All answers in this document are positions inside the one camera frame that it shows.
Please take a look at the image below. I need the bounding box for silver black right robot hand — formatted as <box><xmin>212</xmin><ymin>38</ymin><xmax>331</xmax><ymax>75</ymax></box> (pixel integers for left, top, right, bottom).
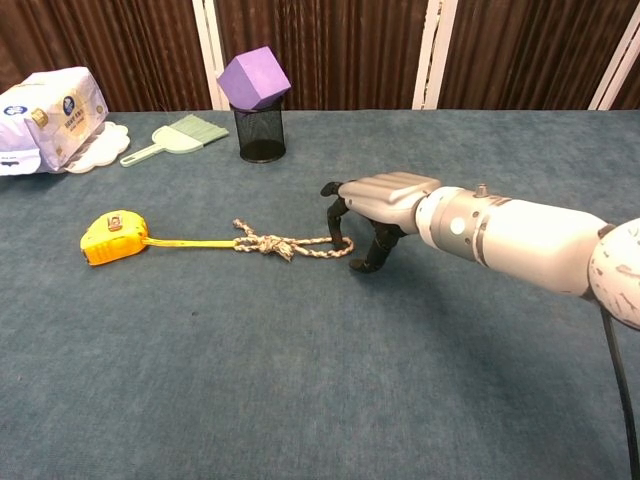
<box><xmin>319</xmin><ymin>171</ymin><xmax>444</xmax><ymax>274</ymax></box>

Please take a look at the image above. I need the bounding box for braided beige rope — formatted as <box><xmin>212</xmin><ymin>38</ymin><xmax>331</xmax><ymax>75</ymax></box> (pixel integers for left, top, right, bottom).
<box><xmin>231</xmin><ymin>217</ymin><xmax>355</xmax><ymax>265</ymax></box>

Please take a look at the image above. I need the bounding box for yellow tape measure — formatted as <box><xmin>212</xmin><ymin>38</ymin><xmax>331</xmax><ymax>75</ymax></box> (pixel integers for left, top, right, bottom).
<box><xmin>79</xmin><ymin>209</ymin><xmax>237</xmax><ymax>267</ymax></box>

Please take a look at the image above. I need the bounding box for pale green hand brush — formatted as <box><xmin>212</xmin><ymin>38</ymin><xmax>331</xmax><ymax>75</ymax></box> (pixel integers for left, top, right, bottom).
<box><xmin>119</xmin><ymin>113</ymin><xmax>231</xmax><ymax>168</ymax></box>

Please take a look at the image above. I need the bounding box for black mesh pen holder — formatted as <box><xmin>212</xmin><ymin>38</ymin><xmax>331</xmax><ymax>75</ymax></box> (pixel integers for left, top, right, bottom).
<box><xmin>229</xmin><ymin>96</ymin><xmax>287</xmax><ymax>164</ymax></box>

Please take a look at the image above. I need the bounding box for brown pleated curtain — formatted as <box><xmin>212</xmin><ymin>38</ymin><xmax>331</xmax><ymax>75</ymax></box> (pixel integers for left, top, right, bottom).
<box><xmin>0</xmin><ymin>0</ymin><xmax>640</xmax><ymax>113</ymax></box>

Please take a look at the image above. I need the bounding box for purple foam cube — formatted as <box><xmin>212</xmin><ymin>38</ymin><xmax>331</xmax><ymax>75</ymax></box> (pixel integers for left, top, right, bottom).
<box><xmin>216</xmin><ymin>45</ymin><xmax>292</xmax><ymax>112</ymax></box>

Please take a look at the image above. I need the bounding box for blue grey table cover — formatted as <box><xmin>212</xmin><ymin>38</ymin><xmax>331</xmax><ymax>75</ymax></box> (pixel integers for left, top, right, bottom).
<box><xmin>0</xmin><ymin>108</ymin><xmax>640</xmax><ymax>480</ymax></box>

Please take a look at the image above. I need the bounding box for white cloud-shaped dish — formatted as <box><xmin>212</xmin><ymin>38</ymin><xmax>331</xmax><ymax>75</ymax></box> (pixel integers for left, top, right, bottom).
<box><xmin>64</xmin><ymin>121</ymin><xmax>132</xmax><ymax>175</ymax></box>

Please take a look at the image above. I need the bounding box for white tissue pack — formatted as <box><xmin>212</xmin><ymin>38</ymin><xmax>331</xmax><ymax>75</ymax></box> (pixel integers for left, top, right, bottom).
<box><xmin>0</xmin><ymin>66</ymin><xmax>110</xmax><ymax>177</ymax></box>

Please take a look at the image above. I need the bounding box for white frame post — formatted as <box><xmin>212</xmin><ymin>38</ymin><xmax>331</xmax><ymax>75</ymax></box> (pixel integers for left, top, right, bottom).
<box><xmin>191</xmin><ymin>0</ymin><xmax>231</xmax><ymax>112</ymax></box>
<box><xmin>411</xmin><ymin>0</ymin><xmax>459</xmax><ymax>111</ymax></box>
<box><xmin>588</xmin><ymin>18</ymin><xmax>640</xmax><ymax>111</ymax></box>

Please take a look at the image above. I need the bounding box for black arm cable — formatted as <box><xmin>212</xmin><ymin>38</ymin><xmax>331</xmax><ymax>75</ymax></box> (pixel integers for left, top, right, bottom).
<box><xmin>599</xmin><ymin>305</ymin><xmax>640</xmax><ymax>480</ymax></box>

